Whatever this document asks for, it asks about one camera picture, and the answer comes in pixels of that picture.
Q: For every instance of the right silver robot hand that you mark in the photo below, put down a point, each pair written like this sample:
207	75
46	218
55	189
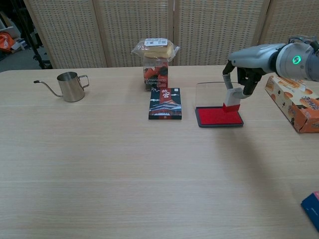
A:
254	58

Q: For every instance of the red and white stamp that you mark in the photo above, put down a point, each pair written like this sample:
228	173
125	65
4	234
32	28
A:
231	99

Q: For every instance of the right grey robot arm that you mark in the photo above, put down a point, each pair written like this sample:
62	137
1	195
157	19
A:
304	62

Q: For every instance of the orange biscuit box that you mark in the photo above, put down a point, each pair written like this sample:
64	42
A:
294	104

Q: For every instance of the red ink pad clear lid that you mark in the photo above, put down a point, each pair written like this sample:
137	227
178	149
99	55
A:
211	118

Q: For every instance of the bagged cake slices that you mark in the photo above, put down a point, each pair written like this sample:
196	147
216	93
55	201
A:
157	48

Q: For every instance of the Americano Express coffee box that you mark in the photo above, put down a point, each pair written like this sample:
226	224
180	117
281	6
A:
155	74

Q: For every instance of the dark palace print box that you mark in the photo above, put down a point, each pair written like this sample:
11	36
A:
165	107

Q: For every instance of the wood rattan folding screen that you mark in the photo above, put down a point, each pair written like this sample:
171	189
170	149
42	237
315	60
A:
134	30

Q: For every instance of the blue and pink box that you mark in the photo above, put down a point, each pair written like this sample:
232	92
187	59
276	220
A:
311	209

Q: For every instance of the steel gooseneck pitcher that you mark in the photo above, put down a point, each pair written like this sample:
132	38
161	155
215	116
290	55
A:
69	87

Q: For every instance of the black tripod stand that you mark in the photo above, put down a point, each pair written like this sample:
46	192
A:
37	49

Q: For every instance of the orange bag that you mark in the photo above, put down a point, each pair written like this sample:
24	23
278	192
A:
5	41

